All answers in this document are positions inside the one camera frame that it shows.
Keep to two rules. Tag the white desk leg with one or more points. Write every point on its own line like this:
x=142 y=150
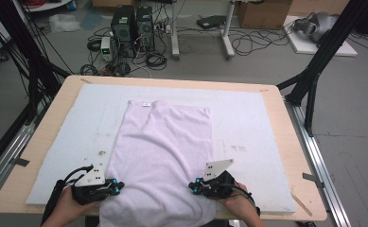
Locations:
x=174 y=34
x=227 y=38

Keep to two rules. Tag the grey helmet device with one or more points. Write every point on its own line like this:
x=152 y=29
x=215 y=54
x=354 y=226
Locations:
x=317 y=26

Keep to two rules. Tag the clear plastic bag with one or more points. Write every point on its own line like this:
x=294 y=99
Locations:
x=64 y=23

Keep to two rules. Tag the white foam mat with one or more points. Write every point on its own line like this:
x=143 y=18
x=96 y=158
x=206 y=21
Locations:
x=244 y=126

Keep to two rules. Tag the blue-grey floor sheet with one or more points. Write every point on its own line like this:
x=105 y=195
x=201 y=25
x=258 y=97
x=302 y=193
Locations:
x=91 y=19

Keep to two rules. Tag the person's left hand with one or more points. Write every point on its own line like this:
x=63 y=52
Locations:
x=69 y=206

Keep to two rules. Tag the large black computer tower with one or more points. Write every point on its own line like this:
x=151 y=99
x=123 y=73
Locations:
x=123 y=28

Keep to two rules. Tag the pale lilac towel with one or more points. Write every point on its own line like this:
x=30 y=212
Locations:
x=162 y=157

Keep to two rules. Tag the flat black box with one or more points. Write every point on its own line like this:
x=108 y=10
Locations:
x=210 y=22

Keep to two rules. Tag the aluminium rail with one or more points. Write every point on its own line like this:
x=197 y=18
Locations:
x=320 y=170
x=8 y=154

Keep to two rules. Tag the thin wooden stick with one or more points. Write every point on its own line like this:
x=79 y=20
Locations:
x=302 y=204

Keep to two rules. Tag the grey tape strip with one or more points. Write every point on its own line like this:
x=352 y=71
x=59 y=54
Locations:
x=312 y=179

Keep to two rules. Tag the white power supply unit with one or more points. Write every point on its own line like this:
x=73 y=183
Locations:
x=106 y=48

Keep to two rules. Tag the white floor board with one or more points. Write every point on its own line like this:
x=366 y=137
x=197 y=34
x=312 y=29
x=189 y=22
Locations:
x=304 y=47

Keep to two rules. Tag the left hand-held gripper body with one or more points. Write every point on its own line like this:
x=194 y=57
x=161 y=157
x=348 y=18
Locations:
x=90 y=189

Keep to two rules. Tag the narrow black computer tower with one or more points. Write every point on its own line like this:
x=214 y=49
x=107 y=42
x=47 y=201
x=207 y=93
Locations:
x=145 y=28

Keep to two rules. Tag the black tape strip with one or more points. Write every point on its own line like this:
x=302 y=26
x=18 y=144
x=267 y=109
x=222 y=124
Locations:
x=20 y=162

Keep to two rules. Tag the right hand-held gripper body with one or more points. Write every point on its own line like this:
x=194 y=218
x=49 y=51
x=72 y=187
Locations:
x=219 y=184

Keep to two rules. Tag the large cardboard box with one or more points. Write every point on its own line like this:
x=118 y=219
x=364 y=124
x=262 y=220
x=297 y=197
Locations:
x=263 y=14

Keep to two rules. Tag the person's right hand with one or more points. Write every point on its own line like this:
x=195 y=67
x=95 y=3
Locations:
x=240 y=201

